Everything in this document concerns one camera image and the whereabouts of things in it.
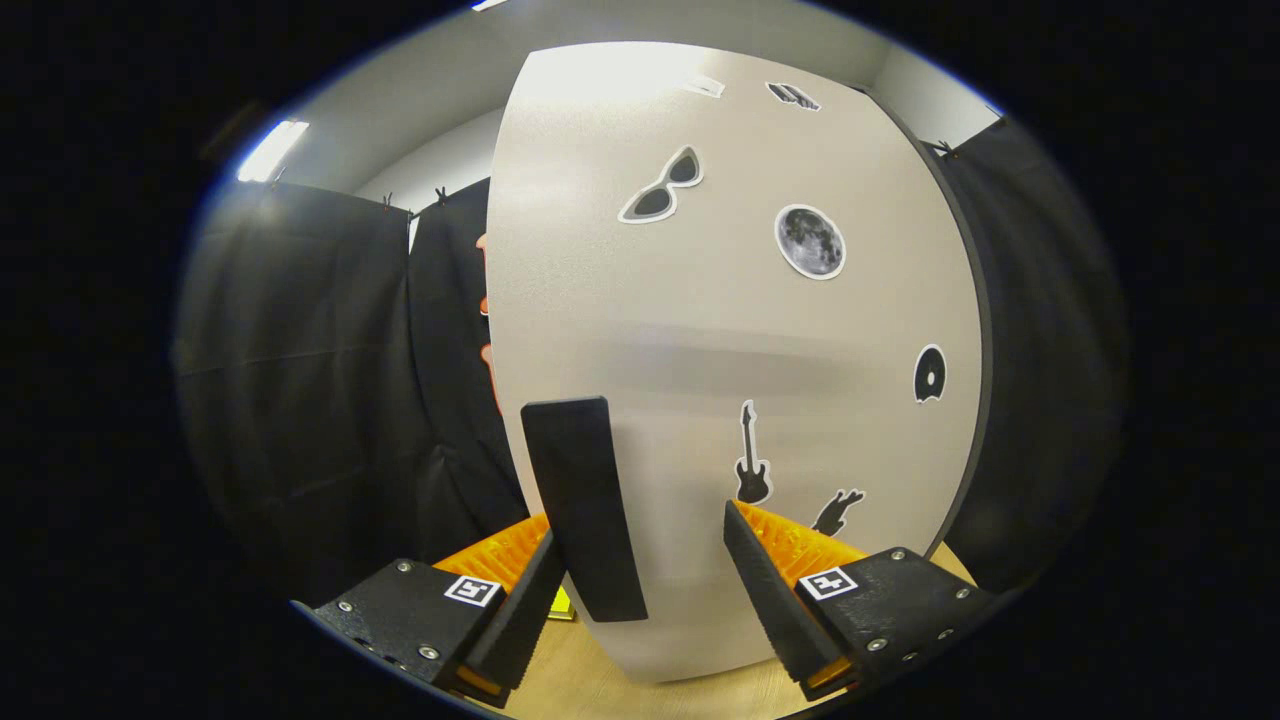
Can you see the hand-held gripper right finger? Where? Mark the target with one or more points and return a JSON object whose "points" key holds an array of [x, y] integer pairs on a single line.
{"points": [[770, 590]]}

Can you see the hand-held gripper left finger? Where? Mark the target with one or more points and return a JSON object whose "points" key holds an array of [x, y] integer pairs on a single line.
{"points": [[520, 620]]}

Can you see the yellow book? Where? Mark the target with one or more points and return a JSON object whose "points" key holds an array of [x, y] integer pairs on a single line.
{"points": [[560, 604]]}

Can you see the black backdrop cloth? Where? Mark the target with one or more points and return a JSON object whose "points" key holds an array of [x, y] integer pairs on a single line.
{"points": [[300, 380]]}

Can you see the narrow ceiling light strip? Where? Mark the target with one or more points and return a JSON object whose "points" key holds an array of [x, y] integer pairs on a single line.
{"points": [[272, 150]]}

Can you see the rectangular ceiling light panel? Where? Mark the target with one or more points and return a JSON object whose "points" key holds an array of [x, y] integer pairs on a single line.
{"points": [[490, 4]]}

